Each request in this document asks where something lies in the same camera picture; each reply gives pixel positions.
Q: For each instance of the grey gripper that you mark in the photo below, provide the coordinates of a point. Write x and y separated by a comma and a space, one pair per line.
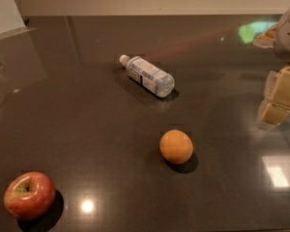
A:
288, 39

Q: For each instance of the clear blue-labelled plastic bottle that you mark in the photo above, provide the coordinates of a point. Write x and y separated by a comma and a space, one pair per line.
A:
157, 81

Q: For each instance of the red apple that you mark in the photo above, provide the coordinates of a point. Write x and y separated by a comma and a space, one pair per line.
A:
29, 196

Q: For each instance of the orange fruit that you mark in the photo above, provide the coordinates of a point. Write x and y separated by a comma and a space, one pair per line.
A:
176, 147

